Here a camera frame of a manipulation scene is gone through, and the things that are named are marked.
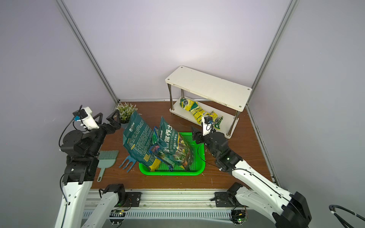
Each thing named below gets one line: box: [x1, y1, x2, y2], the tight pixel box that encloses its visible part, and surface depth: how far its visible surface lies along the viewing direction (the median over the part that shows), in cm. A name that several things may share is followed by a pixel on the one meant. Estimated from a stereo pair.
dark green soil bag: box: [122, 110, 162, 172], surface depth 74 cm
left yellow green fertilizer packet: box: [179, 98, 199, 112], surface depth 106 cm
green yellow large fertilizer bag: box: [157, 115, 194, 171], surface depth 75 cm
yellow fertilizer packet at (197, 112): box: [189, 101, 211, 124], surface depth 100 cm
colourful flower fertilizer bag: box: [149, 126, 176, 172], surface depth 76 cm
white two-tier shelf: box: [164, 65, 253, 139], surface depth 87 cm
